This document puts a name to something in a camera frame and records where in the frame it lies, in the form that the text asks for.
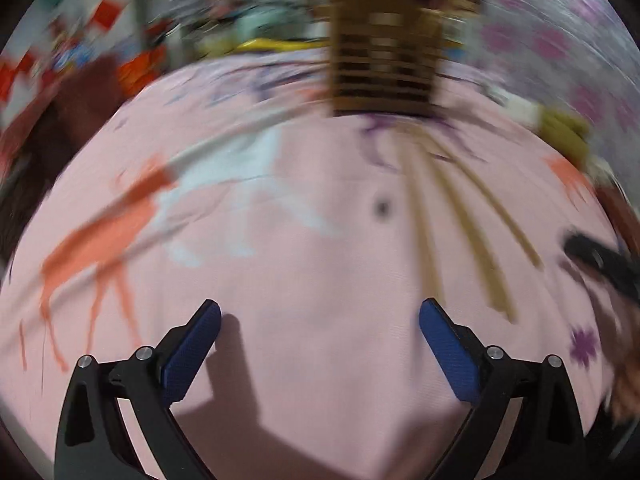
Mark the red diamond paper decoration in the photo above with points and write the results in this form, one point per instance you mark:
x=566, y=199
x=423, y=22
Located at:
x=107, y=12

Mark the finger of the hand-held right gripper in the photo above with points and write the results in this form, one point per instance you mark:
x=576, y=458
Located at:
x=600, y=260

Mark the wooden chopstick holder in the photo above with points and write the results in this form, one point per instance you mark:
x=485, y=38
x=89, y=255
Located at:
x=385, y=75

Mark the pink deer-print tablecloth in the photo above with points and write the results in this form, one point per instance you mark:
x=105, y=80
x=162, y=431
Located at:
x=300, y=260

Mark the wooden chopstick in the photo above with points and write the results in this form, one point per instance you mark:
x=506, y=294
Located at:
x=475, y=250
x=505, y=215
x=425, y=240

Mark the floral plastic-wrapped mattress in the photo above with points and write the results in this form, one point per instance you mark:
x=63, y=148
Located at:
x=550, y=35

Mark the yellow pan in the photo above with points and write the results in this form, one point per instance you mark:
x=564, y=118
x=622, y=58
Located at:
x=280, y=45

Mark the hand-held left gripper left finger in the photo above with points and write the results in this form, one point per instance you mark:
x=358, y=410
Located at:
x=192, y=355

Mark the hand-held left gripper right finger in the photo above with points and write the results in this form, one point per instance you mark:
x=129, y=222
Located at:
x=450, y=355

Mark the side table with red cloth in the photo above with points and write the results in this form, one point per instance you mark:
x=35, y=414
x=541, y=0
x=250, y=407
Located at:
x=85, y=95

